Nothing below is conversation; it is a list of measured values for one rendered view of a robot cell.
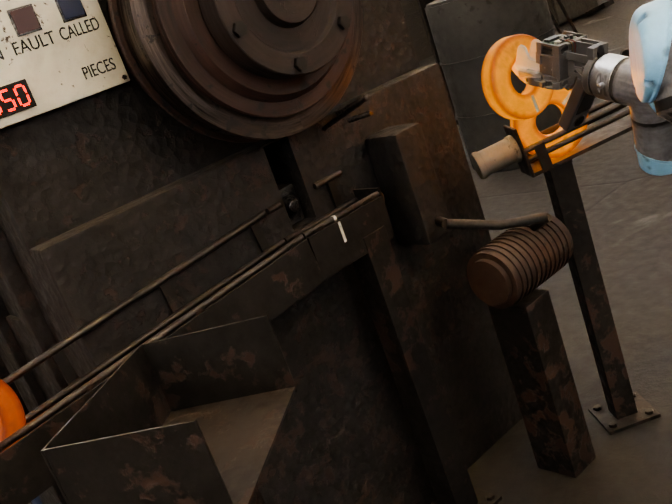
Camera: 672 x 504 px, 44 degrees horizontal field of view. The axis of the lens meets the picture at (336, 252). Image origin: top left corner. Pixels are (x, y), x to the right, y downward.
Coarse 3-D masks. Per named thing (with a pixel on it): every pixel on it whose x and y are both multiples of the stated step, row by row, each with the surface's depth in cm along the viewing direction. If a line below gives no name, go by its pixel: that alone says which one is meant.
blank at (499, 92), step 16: (496, 48) 152; (512, 48) 152; (528, 48) 154; (496, 64) 151; (512, 64) 153; (496, 80) 151; (496, 96) 152; (512, 96) 153; (528, 96) 155; (544, 96) 157; (496, 112) 155; (512, 112) 154; (528, 112) 155
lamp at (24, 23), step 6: (30, 6) 129; (12, 12) 127; (18, 12) 128; (24, 12) 128; (30, 12) 129; (12, 18) 128; (18, 18) 128; (24, 18) 129; (30, 18) 129; (36, 18) 130; (18, 24) 128; (24, 24) 129; (30, 24) 129; (36, 24) 130; (18, 30) 128; (24, 30) 129; (30, 30) 129
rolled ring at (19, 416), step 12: (0, 384) 116; (0, 396) 116; (12, 396) 117; (0, 408) 116; (12, 408) 117; (0, 420) 117; (12, 420) 117; (24, 420) 118; (0, 432) 117; (12, 432) 117
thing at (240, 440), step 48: (192, 336) 115; (240, 336) 114; (144, 384) 116; (192, 384) 118; (240, 384) 116; (288, 384) 115; (96, 432) 104; (144, 432) 90; (192, 432) 89; (240, 432) 109; (96, 480) 94; (144, 480) 93; (192, 480) 91; (240, 480) 99
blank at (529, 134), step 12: (552, 96) 167; (564, 96) 167; (516, 120) 167; (528, 120) 168; (528, 132) 168; (540, 132) 169; (576, 132) 169; (528, 144) 169; (552, 144) 170; (576, 144) 170; (552, 156) 170
